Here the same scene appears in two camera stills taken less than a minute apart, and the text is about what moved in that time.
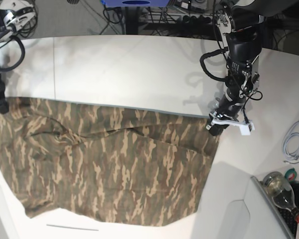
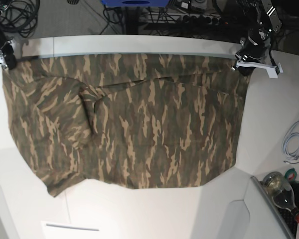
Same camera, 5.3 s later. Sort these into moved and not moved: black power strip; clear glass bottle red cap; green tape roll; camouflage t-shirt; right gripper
Moved: right gripper; camouflage t-shirt
Not moved: black power strip; green tape roll; clear glass bottle red cap
